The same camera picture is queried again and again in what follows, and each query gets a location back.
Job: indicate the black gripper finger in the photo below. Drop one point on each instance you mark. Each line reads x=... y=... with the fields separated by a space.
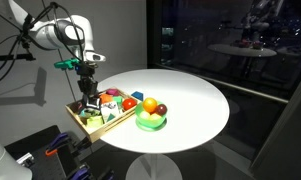
x=85 y=95
x=94 y=91

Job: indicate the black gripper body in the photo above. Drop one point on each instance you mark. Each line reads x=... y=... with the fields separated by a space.
x=86 y=73

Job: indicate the black plush cube letter D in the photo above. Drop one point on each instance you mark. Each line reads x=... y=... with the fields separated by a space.
x=94 y=104

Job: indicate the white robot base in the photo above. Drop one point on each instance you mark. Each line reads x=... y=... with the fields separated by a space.
x=5 y=160

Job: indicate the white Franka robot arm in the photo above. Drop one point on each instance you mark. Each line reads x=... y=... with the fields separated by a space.
x=56 y=31

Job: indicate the white zebra plush cube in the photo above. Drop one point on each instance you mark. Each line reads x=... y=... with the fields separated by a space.
x=109 y=111

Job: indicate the red toy tomato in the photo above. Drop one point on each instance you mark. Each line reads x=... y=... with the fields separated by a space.
x=129 y=104

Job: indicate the wooden crate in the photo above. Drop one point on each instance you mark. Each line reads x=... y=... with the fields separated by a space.
x=100 y=130

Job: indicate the yellow toy lemon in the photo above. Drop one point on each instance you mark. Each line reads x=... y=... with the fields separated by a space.
x=155 y=117
x=144 y=115

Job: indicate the orange toy fruit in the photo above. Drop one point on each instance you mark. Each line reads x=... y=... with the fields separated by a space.
x=149 y=104

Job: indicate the dark red toy plum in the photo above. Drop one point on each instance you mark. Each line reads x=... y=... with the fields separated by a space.
x=161 y=109

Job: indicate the orange block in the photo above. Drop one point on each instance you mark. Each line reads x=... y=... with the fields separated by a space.
x=105 y=98

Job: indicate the magenta block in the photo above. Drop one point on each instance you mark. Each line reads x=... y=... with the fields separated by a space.
x=112 y=92

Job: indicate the lime green block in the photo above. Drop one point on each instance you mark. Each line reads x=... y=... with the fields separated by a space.
x=94 y=121

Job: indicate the blue block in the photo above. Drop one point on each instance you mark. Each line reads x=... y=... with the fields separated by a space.
x=137 y=95

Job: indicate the purple clamp orange tip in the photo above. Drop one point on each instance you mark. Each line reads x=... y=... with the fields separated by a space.
x=58 y=141

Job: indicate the green plastic bowl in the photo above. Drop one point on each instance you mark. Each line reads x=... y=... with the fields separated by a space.
x=150 y=124

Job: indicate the black mounting plate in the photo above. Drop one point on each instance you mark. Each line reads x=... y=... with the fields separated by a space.
x=40 y=163

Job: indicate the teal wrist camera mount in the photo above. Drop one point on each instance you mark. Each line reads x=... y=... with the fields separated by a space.
x=66 y=63

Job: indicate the black camera stand boom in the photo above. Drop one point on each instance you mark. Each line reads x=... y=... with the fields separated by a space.
x=6 y=57

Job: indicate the silver metal bracket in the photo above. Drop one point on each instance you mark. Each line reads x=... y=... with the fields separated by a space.
x=26 y=159

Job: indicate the white table pedestal base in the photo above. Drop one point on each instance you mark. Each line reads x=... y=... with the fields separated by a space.
x=153 y=168

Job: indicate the window sill rail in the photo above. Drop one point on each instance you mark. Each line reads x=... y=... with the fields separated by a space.
x=223 y=83

